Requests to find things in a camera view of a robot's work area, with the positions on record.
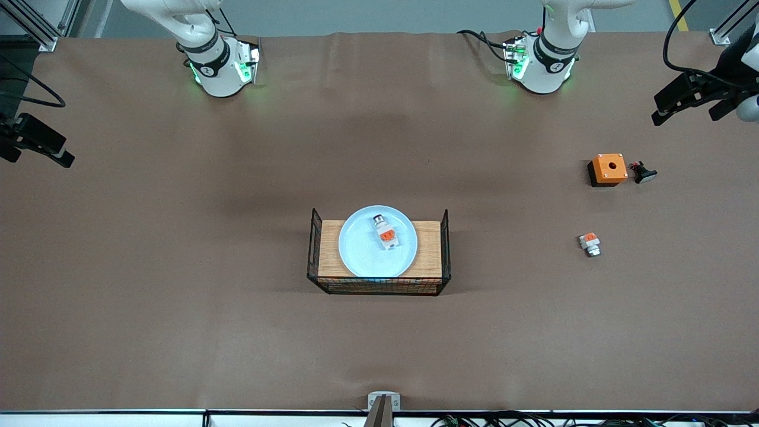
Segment aluminium frame profile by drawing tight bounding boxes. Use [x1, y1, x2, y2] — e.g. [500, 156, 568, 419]
[709, 0, 755, 46]
[0, 0, 95, 52]

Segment tangled black cables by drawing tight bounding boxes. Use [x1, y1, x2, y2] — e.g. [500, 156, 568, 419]
[341, 410, 759, 427]

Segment left arm base connector bracket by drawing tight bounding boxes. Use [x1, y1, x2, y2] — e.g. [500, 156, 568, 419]
[503, 36, 530, 81]

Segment black wire rack wooden top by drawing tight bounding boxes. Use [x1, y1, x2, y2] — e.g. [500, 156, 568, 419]
[307, 208, 452, 297]

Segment grey metal mount bracket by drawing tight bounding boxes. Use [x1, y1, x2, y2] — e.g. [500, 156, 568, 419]
[364, 391, 401, 427]

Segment light blue round plate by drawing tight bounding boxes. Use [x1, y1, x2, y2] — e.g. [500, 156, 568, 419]
[338, 205, 419, 279]

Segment brown table cover sheet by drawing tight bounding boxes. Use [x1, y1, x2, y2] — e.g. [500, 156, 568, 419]
[0, 30, 759, 413]

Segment orange button enclosure box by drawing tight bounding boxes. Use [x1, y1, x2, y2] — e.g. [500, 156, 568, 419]
[587, 153, 629, 188]

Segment white table edge rail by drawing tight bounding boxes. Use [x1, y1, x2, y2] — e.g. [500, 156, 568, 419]
[0, 409, 759, 427]

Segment black push button clear cap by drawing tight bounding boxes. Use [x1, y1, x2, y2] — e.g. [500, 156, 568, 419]
[629, 160, 658, 184]

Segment black left base cable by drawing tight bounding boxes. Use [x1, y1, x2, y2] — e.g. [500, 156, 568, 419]
[455, 28, 512, 63]

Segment right arm base connector bracket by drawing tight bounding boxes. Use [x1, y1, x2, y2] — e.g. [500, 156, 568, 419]
[236, 39, 261, 84]

